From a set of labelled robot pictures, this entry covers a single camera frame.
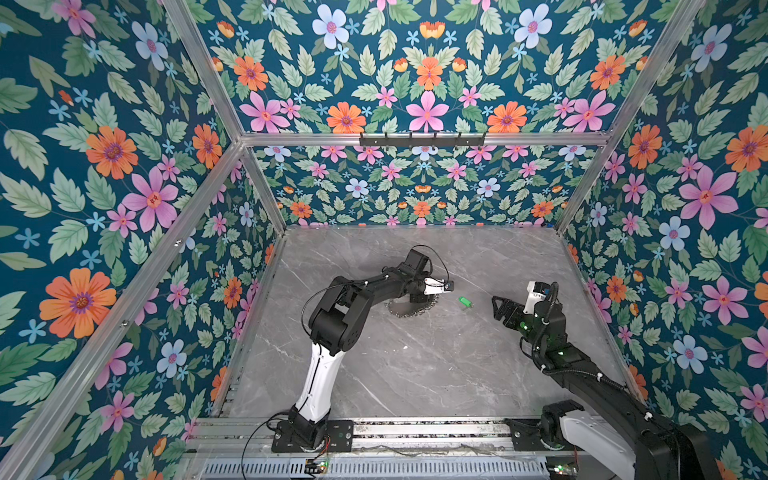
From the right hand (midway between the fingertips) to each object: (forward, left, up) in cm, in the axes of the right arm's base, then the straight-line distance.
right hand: (503, 300), depth 85 cm
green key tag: (+7, +8, -12) cm, 16 cm away
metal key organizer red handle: (+6, +29, -14) cm, 33 cm away
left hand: (+13, +18, -7) cm, 24 cm away
